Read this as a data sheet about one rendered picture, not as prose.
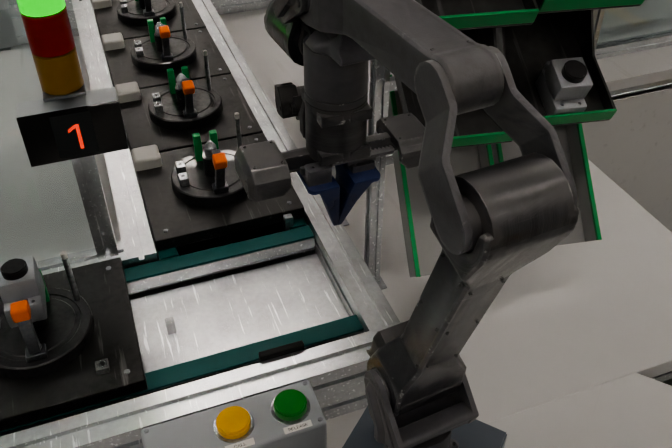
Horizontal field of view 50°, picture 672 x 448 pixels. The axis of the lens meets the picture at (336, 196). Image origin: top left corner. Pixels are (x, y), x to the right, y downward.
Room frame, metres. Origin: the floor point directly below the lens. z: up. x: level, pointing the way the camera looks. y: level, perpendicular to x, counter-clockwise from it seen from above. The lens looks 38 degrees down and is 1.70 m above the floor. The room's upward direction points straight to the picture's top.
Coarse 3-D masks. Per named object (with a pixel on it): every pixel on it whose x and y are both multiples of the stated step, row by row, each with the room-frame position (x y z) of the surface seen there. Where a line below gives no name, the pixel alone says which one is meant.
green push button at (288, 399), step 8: (280, 392) 0.55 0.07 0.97; (288, 392) 0.55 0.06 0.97; (296, 392) 0.55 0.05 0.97; (280, 400) 0.54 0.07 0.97; (288, 400) 0.54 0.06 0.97; (296, 400) 0.54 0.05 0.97; (304, 400) 0.54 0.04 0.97; (280, 408) 0.52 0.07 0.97; (288, 408) 0.52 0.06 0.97; (296, 408) 0.52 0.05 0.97; (304, 408) 0.53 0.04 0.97; (280, 416) 0.52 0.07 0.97; (288, 416) 0.51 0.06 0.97; (296, 416) 0.52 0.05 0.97
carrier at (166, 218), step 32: (160, 160) 1.02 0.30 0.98; (192, 160) 1.01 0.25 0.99; (160, 192) 0.95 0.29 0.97; (192, 192) 0.92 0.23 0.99; (224, 192) 0.92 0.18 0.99; (288, 192) 0.95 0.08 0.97; (160, 224) 0.87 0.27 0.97; (192, 224) 0.87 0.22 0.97; (224, 224) 0.87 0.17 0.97; (256, 224) 0.88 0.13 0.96
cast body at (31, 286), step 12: (0, 264) 0.65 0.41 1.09; (12, 264) 0.64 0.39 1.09; (24, 264) 0.64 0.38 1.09; (36, 264) 0.67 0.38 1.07; (0, 276) 0.63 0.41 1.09; (12, 276) 0.62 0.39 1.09; (24, 276) 0.63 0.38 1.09; (36, 276) 0.64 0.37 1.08; (0, 288) 0.61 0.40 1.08; (12, 288) 0.62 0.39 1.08; (24, 288) 0.62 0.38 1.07; (36, 288) 0.63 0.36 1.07; (12, 300) 0.62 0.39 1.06; (36, 300) 0.62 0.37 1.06; (36, 312) 0.61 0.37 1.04; (12, 324) 0.60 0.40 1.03
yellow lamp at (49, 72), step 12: (36, 60) 0.76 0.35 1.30; (48, 60) 0.76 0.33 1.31; (60, 60) 0.76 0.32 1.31; (72, 60) 0.77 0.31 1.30; (48, 72) 0.76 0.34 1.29; (60, 72) 0.76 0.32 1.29; (72, 72) 0.77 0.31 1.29; (48, 84) 0.76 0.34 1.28; (60, 84) 0.76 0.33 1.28; (72, 84) 0.77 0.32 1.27
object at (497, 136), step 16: (464, 32) 0.93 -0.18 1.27; (480, 32) 0.91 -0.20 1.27; (400, 96) 0.82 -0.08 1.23; (416, 96) 0.82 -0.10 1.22; (416, 112) 0.80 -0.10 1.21; (480, 112) 0.81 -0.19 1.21; (464, 128) 0.78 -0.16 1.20; (480, 128) 0.78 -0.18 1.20; (496, 128) 0.78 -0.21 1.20; (464, 144) 0.76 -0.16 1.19; (480, 144) 0.76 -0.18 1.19
